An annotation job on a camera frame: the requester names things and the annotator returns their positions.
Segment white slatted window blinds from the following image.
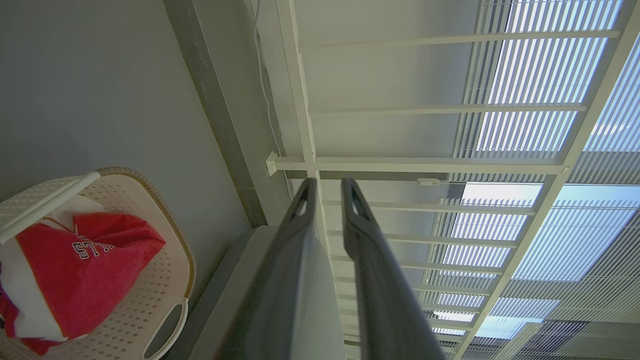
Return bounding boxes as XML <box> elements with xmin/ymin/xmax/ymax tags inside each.
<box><xmin>425</xmin><ymin>0</ymin><xmax>640</xmax><ymax>360</ymax></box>

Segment thin white wall cable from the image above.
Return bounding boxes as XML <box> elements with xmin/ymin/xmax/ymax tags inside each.
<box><xmin>252</xmin><ymin>0</ymin><xmax>296</xmax><ymax>201</ymax></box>

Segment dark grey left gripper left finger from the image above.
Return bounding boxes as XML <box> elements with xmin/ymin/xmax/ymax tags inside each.
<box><xmin>240</xmin><ymin>177</ymin><xmax>321</xmax><ymax>360</ymax></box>

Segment red and white jersey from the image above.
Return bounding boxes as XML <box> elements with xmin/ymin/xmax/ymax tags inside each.
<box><xmin>0</xmin><ymin>195</ymin><xmax>167</xmax><ymax>356</ymax></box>

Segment dark grey wall strip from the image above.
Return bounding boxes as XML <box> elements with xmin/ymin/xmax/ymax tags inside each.
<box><xmin>162</xmin><ymin>0</ymin><xmax>268</xmax><ymax>229</ymax></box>

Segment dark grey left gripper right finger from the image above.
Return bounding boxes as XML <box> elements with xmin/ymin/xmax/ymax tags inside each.
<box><xmin>341</xmin><ymin>177</ymin><xmax>446</xmax><ymax>360</ymax></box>

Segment cream perforated plastic laundry basket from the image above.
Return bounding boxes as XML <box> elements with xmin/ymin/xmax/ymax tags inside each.
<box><xmin>0</xmin><ymin>166</ymin><xmax>197</xmax><ymax>360</ymax></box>

